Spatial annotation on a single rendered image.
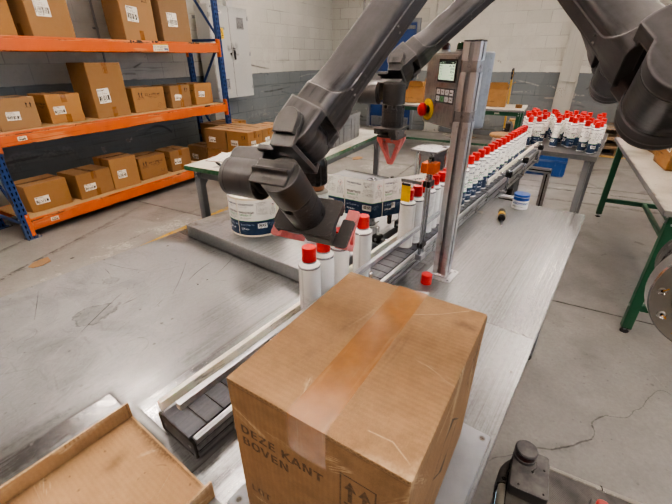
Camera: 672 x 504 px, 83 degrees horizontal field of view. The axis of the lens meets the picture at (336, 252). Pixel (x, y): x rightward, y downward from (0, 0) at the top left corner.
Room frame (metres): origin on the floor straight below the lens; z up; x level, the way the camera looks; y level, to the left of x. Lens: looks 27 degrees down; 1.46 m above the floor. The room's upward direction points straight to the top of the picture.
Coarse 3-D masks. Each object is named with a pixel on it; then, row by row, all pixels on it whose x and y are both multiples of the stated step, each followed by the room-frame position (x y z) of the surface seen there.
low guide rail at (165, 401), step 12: (396, 240) 1.18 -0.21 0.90; (372, 252) 1.05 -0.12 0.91; (288, 312) 0.74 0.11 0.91; (276, 324) 0.71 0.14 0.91; (252, 336) 0.65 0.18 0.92; (264, 336) 0.67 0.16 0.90; (240, 348) 0.62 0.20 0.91; (216, 360) 0.58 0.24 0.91; (228, 360) 0.59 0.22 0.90; (204, 372) 0.55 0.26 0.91; (180, 384) 0.51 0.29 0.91; (192, 384) 0.52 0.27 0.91; (168, 396) 0.49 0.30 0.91; (180, 396) 0.50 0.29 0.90
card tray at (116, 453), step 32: (128, 416) 0.51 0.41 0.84; (64, 448) 0.42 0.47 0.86; (96, 448) 0.44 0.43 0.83; (128, 448) 0.44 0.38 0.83; (160, 448) 0.44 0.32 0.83; (32, 480) 0.38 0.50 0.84; (64, 480) 0.38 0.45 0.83; (96, 480) 0.38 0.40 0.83; (128, 480) 0.38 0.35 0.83; (160, 480) 0.38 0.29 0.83; (192, 480) 0.38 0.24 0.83
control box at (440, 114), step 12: (432, 60) 1.19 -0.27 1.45; (492, 60) 1.09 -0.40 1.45; (432, 72) 1.18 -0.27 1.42; (432, 84) 1.18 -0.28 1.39; (444, 84) 1.12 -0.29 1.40; (456, 84) 1.07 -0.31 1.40; (432, 96) 1.17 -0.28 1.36; (480, 96) 1.08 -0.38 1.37; (432, 108) 1.16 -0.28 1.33; (444, 108) 1.10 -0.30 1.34; (480, 108) 1.08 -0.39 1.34; (432, 120) 1.16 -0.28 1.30; (444, 120) 1.10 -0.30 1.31; (480, 120) 1.08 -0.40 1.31
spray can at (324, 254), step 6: (318, 246) 0.79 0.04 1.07; (324, 246) 0.79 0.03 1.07; (318, 252) 0.79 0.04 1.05; (324, 252) 0.79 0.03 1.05; (330, 252) 0.80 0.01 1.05; (318, 258) 0.78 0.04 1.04; (324, 258) 0.78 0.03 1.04; (330, 258) 0.79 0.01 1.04; (324, 264) 0.78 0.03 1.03; (330, 264) 0.79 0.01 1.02; (324, 270) 0.78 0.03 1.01; (330, 270) 0.79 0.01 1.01; (324, 276) 0.78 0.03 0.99; (330, 276) 0.79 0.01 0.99; (324, 282) 0.78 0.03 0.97; (330, 282) 0.79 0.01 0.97; (324, 288) 0.78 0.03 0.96; (330, 288) 0.79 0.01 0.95
